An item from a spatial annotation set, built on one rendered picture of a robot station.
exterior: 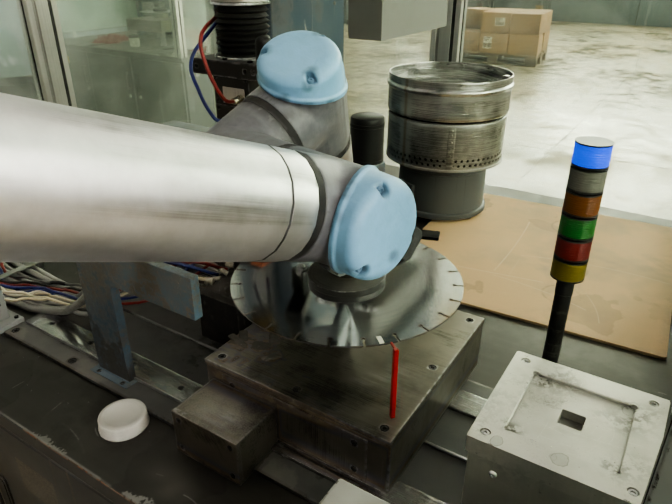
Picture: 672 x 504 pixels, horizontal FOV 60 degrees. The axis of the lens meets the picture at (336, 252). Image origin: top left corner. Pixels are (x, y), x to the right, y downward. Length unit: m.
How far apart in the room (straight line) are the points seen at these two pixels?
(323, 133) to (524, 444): 0.39
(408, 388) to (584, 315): 0.50
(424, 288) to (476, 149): 0.67
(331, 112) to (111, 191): 0.29
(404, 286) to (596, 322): 0.48
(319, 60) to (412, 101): 0.91
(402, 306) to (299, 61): 0.38
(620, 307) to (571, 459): 0.63
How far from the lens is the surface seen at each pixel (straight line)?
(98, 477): 0.89
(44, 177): 0.27
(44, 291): 1.30
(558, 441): 0.70
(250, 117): 0.50
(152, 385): 0.99
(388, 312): 0.77
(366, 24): 1.08
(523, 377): 0.77
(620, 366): 1.11
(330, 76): 0.51
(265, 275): 0.85
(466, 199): 1.52
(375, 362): 0.84
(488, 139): 1.45
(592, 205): 0.81
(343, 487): 0.62
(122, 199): 0.29
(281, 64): 0.51
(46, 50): 1.84
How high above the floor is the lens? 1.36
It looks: 27 degrees down
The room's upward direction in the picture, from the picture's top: straight up
